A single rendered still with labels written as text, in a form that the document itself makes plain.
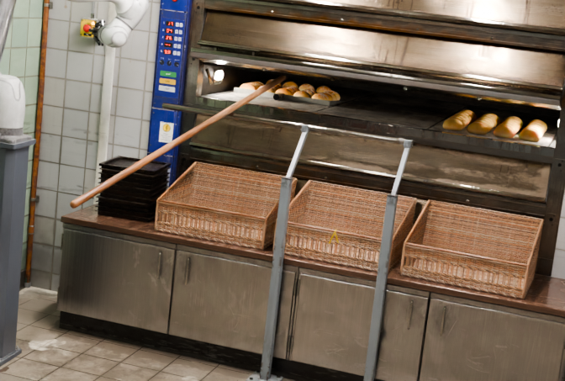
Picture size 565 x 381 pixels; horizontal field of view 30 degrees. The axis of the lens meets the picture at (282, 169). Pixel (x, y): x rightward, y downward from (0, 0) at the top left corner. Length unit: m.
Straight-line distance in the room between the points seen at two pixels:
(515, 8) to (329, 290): 1.55
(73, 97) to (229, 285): 1.45
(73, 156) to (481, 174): 2.16
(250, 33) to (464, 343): 1.85
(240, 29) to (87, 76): 0.89
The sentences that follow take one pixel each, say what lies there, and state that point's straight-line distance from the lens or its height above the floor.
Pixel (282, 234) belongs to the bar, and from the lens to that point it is 4.72.
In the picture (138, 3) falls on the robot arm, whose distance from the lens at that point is 5.09.
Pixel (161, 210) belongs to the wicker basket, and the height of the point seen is 0.68.
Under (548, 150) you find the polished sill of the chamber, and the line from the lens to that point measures 5.05.
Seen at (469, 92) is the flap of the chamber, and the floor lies 1.40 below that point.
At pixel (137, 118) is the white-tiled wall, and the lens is 5.56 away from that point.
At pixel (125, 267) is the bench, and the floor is 0.39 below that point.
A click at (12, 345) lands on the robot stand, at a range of 4.99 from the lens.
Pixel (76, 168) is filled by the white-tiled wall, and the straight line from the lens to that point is 5.76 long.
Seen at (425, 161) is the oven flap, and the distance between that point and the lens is 5.13.
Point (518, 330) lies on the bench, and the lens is 4.67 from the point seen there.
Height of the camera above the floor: 1.80
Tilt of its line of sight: 10 degrees down
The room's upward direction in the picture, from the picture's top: 6 degrees clockwise
